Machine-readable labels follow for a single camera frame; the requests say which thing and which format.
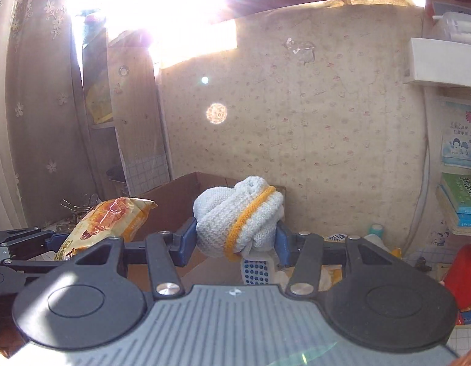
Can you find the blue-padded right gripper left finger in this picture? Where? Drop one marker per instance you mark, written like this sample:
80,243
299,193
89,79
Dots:
162,252

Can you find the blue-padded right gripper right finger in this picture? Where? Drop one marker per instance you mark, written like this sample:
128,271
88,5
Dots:
307,254

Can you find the orange snack packet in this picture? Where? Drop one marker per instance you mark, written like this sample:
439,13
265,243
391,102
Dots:
119,217

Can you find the white knit glove ball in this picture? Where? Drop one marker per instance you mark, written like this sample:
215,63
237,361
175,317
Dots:
234,222

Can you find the cardboard shoe box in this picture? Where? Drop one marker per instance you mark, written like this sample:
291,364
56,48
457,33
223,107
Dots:
175,202

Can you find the teal stamp bottle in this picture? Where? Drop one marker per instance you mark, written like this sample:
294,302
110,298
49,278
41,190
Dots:
376,229

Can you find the metal binder clips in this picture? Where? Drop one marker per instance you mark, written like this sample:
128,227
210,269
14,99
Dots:
88,203

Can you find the floral curtain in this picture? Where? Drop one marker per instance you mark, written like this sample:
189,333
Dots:
43,156

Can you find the wooden shelf unit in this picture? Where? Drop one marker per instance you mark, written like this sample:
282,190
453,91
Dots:
125,133

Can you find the red container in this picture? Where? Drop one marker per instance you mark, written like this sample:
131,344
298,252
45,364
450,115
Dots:
458,278

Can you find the white box on shelf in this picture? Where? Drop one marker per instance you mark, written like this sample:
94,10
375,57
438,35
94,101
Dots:
438,63

